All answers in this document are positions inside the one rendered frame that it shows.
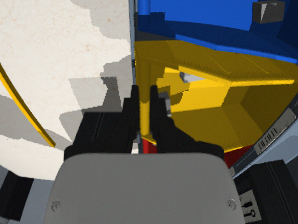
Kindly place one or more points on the yellow bar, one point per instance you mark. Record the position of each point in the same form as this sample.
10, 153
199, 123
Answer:
21, 104

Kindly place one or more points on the yellow bin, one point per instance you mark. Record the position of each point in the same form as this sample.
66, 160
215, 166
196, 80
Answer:
208, 110

